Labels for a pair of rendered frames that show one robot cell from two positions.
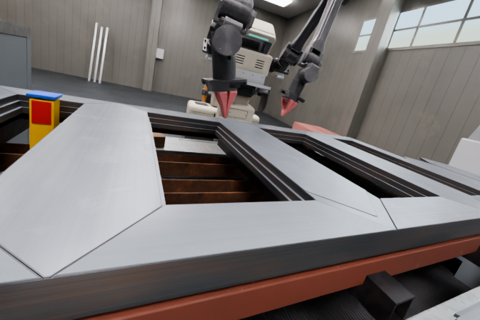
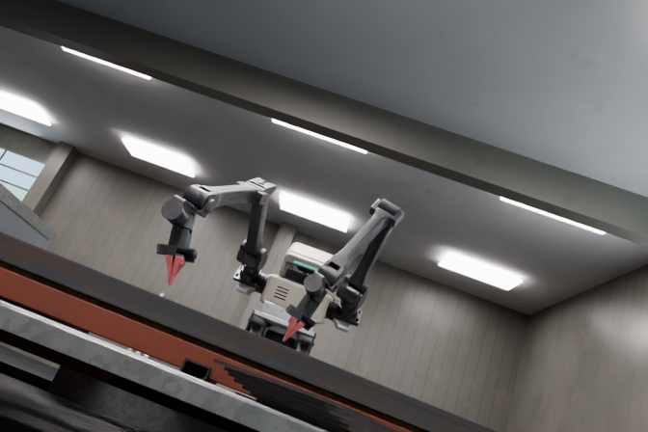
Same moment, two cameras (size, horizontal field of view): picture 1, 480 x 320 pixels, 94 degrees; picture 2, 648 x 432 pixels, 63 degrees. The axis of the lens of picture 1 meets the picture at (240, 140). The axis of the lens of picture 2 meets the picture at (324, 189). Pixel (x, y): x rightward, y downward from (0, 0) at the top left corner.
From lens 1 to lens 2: 1.06 m
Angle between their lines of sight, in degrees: 44
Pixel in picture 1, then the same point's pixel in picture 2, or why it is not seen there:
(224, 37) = (170, 206)
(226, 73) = (176, 241)
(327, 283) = (143, 338)
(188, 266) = (55, 259)
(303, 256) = (124, 294)
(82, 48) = not seen: hidden behind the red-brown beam
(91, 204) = not seen: hidden behind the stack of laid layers
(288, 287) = (109, 317)
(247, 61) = (291, 298)
